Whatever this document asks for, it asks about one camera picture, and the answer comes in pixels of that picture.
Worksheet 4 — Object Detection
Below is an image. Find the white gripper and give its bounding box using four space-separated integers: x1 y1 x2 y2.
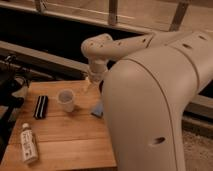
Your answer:
85 60 108 92

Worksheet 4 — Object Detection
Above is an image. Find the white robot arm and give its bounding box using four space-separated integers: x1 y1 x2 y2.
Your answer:
81 31 213 171

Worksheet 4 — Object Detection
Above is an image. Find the blue sponge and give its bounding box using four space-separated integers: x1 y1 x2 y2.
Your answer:
91 101 103 118

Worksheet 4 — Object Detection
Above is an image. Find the black striped case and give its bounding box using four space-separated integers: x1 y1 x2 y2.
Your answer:
34 95 49 119

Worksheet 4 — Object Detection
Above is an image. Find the black equipment at left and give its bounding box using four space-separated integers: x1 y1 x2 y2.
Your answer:
0 55 29 163

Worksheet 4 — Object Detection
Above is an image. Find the white plastic bottle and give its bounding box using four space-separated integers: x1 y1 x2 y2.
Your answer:
20 123 38 164

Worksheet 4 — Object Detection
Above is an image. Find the metal railing frame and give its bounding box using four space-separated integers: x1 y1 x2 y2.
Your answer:
0 0 213 44

